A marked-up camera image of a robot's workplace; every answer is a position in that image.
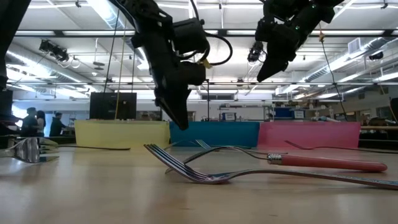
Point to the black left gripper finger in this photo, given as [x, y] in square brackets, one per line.
[183, 109]
[169, 109]

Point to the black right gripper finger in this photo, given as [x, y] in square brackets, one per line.
[280, 67]
[267, 70]

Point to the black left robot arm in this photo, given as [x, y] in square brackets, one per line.
[149, 15]

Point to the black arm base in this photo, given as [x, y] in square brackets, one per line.
[6, 102]

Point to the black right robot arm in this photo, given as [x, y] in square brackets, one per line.
[317, 12]

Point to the blue plastic bin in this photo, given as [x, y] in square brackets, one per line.
[217, 133]

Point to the blue storage boxes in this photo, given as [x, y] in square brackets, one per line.
[283, 112]

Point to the small blue box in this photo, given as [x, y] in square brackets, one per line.
[228, 116]

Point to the yellow plastic bin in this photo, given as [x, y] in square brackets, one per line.
[121, 133]

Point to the white air vent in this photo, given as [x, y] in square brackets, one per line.
[354, 45]

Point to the pink plastic bin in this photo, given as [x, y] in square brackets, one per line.
[311, 133]

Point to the black ceiling fixture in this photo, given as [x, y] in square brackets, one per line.
[376, 56]

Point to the person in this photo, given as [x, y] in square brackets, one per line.
[56, 126]
[41, 123]
[29, 124]

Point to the wooden side table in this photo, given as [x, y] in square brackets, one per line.
[379, 137]

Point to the black ceiling camera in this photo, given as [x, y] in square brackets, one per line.
[54, 49]
[255, 51]

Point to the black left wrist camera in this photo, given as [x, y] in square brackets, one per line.
[192, 73]

